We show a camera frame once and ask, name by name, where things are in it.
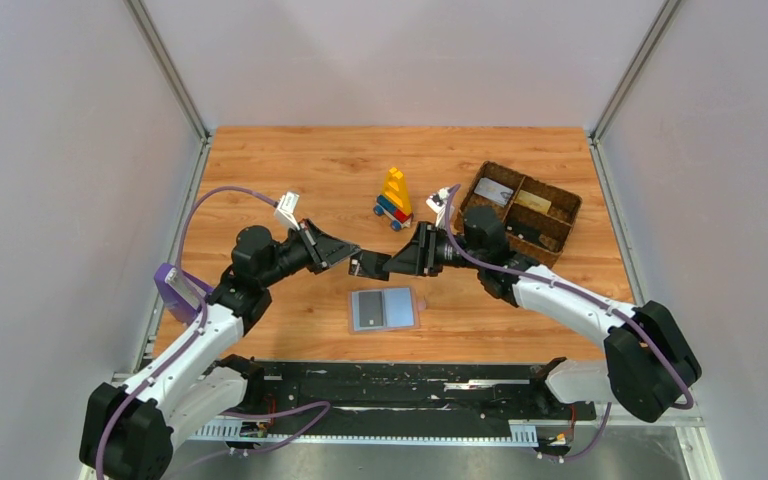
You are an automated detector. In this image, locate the pink card holder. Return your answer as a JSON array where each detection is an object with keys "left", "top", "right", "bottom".
[{"left": 348, "top": 287, "right": 427, "bottom": 334}]

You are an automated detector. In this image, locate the grey credit card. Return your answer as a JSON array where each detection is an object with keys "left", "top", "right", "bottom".
[{"left": 351, "top": 290, "right": 386, "bottom": 331}]

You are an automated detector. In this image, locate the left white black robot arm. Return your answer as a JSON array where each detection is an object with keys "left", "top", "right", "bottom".
[{"left": 78, "top": 219, "right": 361, "bottom": 479}]

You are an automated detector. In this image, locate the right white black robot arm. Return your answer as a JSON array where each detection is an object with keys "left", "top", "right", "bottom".
[{"left": 383, "top": 206, "right": 702, "bottom": 423}]

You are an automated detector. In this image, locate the black card in basket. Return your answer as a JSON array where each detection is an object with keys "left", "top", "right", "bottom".
[{"left": 506, "top": 221, "right": 545, "bottom": 247}]

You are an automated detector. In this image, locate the white card in basket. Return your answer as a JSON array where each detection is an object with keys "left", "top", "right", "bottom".
[{"left": 474, "top": 177, "right": 514, "bottom": 207}]

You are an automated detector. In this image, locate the gold card in basket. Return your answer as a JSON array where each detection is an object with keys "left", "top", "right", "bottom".
[{"left": 515, "top": 190, "right": 552, "bottom": 215}]

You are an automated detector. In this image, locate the purple box with card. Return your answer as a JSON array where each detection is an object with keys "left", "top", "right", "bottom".
[{"left": 154, "top": 263, "right": 213, "bottom": 325}]

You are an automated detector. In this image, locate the colourful toy block car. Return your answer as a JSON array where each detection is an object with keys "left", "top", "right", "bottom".
[{"left": 373, "top": 167, "right": 414, "bottom": 232}]

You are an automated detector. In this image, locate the woven brown divided basket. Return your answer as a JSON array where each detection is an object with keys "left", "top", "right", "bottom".
[{"left": 454, "top": 161, "right": 583, "bottom": 267}]

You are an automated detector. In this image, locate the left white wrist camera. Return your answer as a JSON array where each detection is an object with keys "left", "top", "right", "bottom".
[{"left": 274, "top": 191, "right": 300, "bottom": 231}]

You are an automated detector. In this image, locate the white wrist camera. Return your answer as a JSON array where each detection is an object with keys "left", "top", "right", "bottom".
[
  {"left": 274, "top": 191, "right": 300, "bottom": 231},
  {"left": 426, "top": 187, "right": 450, "bottom": 214}
]

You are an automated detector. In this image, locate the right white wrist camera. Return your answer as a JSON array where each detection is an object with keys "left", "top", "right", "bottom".
[{"left": 426, "top": 187, "right": 450, "bottom": 214}]

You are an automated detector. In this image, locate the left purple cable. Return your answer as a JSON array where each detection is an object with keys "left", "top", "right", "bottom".
[{"left": 93, "top": 186, "right": 332, "bottom": 480}]

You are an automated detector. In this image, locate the purple cable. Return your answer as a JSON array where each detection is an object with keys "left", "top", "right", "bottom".
[
  {"left": 442, "top": 184, "right": 697, "bottom": 464},
  {"left": 93, "top": 186, "right": 332, "bottom": 480}
]

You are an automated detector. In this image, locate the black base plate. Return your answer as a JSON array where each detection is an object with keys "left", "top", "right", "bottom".
[{"left": 236, "top": 361, "right": 597, "bottom": 433}]

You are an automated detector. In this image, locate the slotted aluminium rail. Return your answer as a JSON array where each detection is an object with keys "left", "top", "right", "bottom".
[{"left": 189, "top": 418, "right": 539, "bottom": 448}]

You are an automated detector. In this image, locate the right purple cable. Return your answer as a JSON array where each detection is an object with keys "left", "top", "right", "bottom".
[{"left": 442, "top": 184, "right": 697, "bottom": 464}]

